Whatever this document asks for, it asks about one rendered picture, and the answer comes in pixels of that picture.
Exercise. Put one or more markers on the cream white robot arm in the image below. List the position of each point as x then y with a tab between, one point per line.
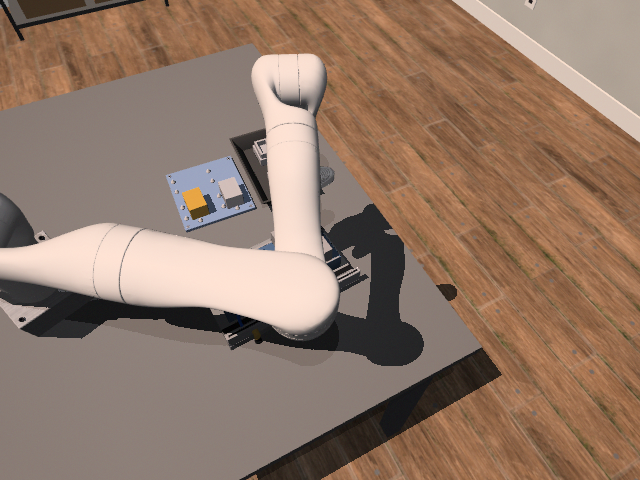
296	291

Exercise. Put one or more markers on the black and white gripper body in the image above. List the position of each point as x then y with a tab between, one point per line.
326	176

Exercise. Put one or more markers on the yellow block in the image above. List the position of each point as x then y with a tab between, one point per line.
195	203

